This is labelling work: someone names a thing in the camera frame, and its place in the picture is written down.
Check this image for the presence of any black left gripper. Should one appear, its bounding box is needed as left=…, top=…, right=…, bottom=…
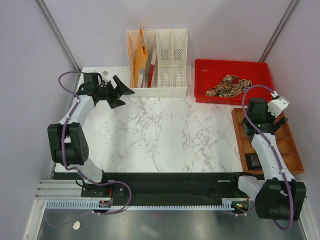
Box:
left=96, top=76, right=135, bottom=109

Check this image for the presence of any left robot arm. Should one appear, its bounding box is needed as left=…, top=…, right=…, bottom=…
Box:
left=47, top=71, right=134, bottom=197

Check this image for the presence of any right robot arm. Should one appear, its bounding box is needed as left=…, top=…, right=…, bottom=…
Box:
left=229, top=97, right=307, bottom=221

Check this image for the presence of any grey folder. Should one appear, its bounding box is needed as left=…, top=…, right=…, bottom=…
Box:
left=137, top=68, right=145, bottom=88

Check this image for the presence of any orange envelope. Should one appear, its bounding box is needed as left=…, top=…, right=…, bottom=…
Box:
left=134, top=28, right=148, bottom=88

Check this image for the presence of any dark rolled tie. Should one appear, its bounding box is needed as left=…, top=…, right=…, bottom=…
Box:
left=245, top=153, right=262, bottom=170

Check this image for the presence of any white file organizer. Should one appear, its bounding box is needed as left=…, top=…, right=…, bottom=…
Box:
left=126, top=28, right=188, bottom=98

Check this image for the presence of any red white booklet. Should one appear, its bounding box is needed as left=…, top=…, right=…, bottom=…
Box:
left=147, top=47, right=157, bottom=88

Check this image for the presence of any floral cream patterned tie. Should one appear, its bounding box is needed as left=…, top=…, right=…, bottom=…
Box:
left=205, top=74, right=252, bottom=98

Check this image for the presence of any red plastic bin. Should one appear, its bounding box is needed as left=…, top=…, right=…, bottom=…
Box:
left=194, top=59, right=274, bottom=106

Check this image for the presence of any crumpled white paper ball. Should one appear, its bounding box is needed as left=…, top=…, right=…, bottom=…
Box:
left=72, top=221, right=81, bottom=230

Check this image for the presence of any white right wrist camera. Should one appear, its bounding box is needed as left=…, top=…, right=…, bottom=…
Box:
left=267, top=96, right=290, bottom=118

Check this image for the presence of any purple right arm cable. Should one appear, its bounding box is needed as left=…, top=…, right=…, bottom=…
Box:
left=241, top=84, right=296, bottom=231

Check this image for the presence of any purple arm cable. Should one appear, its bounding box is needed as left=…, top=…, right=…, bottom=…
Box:
left=241, top=84, right=296, bottom=231
left=57, top=71, right=111, bottom=187

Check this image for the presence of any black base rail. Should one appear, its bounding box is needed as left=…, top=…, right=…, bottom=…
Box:
left=81, top=172, right=247, bottom=205

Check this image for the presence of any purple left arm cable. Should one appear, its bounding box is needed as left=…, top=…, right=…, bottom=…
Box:
left=57, top=71, right=111, bottom=187

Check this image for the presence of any white cable duct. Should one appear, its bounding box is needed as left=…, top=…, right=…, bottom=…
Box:
left=45, top=198, right=249, bottom=211

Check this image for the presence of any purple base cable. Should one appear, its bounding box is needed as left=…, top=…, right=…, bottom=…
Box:
left=44, top=184, right=133, bottom=229

